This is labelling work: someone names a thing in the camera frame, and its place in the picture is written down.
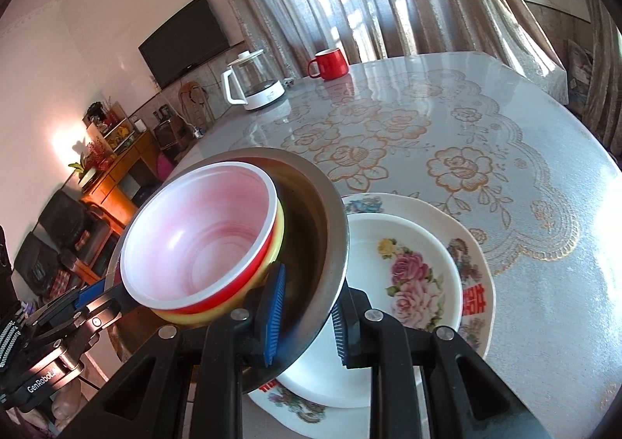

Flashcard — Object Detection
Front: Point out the red plastic bowl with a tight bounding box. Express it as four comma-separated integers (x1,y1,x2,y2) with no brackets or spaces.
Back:
120,162,279,316

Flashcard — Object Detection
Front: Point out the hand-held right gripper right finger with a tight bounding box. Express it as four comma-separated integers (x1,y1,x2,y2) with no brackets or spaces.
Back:
330,287,552,439

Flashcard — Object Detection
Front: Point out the black padded chair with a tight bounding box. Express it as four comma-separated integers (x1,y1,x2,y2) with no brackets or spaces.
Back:
14,232,75,297
39,190,106,251

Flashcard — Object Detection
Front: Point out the orange wooden cabinet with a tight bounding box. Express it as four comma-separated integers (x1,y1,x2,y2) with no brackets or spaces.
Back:
80,131,163,236

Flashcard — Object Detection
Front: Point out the yellow plastic bowl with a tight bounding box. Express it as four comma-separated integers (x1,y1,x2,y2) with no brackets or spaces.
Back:
150,196,286,328

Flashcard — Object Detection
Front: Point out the white glass electric kettle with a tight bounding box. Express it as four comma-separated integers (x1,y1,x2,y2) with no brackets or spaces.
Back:
222,51,286,111

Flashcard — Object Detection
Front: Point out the light wooden chair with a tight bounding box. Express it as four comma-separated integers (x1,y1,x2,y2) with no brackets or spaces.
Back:
177,82,215,127

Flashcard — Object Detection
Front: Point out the black flat television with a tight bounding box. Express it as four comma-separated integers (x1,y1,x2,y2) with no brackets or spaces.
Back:
138,0,231,89

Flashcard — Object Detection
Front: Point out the red mug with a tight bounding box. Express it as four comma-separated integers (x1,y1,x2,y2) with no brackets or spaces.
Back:
307,48,349,80

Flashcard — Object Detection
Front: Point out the person's left hand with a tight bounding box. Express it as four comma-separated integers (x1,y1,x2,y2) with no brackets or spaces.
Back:
49,378,86,435

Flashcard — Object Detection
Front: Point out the small white rose plate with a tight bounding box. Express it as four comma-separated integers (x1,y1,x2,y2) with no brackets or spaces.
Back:
274,213,463,409

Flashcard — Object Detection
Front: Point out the small shelf with ornaments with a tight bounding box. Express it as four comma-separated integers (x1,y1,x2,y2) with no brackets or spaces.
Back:
82,101,139,152

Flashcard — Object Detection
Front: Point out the potted green plant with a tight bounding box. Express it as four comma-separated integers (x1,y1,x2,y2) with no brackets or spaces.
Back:
68,157,99,188

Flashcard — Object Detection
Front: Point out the beige side curtain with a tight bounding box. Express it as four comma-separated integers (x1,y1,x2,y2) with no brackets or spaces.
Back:
578,0,622,155

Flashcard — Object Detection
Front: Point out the white plate with red print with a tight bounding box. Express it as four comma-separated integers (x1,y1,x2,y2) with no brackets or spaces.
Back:
248,193,495,427

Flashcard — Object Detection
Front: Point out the stainless steel bowl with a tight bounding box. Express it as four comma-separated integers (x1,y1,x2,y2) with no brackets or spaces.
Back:
104,148,351,396

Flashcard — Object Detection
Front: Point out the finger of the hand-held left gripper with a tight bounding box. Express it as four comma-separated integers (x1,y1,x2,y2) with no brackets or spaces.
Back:
22,280,107,323
24,288,133,347

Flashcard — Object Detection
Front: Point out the small old television set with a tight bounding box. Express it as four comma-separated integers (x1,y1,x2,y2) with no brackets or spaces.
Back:
154,116,184,149

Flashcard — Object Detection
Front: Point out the leaning framed picture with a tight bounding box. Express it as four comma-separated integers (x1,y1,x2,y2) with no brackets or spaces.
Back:
566,40,596,106

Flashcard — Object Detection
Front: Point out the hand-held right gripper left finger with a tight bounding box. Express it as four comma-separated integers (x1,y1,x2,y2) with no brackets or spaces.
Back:
63,261,287,439

